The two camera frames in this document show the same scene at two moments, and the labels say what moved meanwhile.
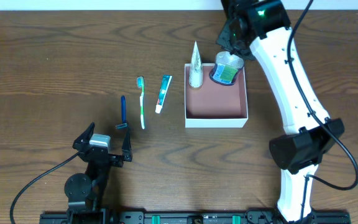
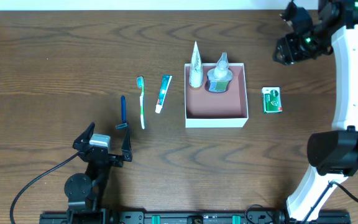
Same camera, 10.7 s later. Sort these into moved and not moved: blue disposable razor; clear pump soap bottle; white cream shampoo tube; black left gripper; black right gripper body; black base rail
Moved: black right gripper body; clear pump soap bottle
Not moved: blue disposable razor; white cream shampoo tube; black base rail; black left gripper
